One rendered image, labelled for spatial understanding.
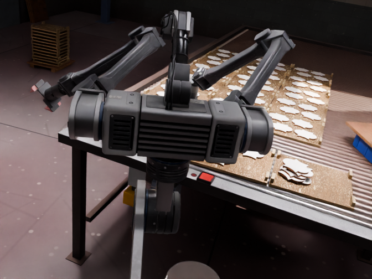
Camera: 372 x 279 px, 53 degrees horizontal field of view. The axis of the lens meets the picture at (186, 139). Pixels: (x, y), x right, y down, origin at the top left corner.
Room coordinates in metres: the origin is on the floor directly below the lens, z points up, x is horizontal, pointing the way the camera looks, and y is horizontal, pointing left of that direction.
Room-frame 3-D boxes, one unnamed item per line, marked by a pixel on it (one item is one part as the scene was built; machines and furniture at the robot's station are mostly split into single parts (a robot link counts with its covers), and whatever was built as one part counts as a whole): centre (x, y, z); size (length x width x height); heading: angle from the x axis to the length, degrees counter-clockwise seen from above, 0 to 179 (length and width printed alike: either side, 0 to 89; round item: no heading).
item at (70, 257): (1.80, 0.58, 0.43); 0.12 x 0.12 x 0.85; 72
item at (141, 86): (3.79, 0.03, 0.90); 4.04 x 0.06 x 0.10; 162
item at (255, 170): (1.81, -0.28, 0.93); 0.41 x 0.35 x 0.02; 75
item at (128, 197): (1.67, 0.24, 0.74); 0.09 x 0.08 x 0.24; 72
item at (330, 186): (1.70, -0.69, 0.93); 0.41 x 0.35 x 0.02; 75
